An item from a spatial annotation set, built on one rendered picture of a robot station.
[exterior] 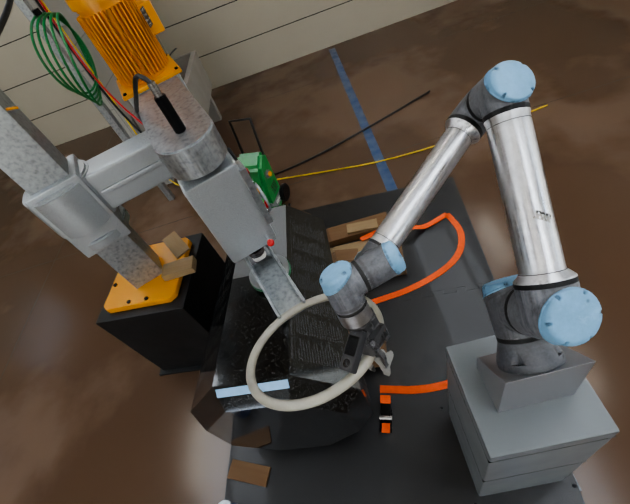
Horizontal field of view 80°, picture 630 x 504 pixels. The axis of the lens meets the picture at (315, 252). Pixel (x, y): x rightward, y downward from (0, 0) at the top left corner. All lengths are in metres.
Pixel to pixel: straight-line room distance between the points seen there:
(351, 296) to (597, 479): 1.74
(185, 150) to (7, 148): 0.96
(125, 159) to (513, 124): 1.66
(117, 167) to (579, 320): 1.93
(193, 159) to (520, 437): 1.39
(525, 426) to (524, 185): 0.80
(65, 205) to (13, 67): 5.47
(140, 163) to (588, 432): 2.10
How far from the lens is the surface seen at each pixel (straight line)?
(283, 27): 6.41
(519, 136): 1.12
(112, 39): 1.91
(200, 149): 1.32
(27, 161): 2.10
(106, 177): 2.11
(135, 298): 2.50
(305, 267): 2.00
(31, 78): 7.44
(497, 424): 1.50
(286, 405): 1.12
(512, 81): 1.14
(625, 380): 2.62
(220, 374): 1.77
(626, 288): 2.92
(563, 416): 1.55
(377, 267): 0.94
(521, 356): 1.29
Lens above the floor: 2.29
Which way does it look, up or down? 47 degrees down
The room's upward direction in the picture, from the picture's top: 24 degrees counter-clockwise
